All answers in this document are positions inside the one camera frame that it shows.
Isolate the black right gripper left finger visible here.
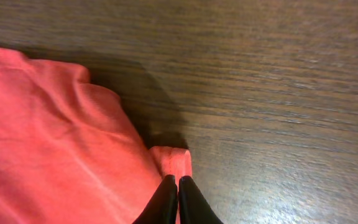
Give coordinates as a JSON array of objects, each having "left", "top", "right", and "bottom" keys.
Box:
[{"left": 133, "top": 175, "right": 178, "bottom": 224}]

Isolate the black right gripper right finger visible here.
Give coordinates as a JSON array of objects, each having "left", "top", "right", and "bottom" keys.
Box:
[{"left": 178, "top": 175, "right": 223, "bottom": 224}]

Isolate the orange printed t-shirt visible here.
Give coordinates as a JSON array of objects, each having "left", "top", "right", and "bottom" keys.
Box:
[{"left": 0, "top": 48, "right": 192, "bottom": 223}]

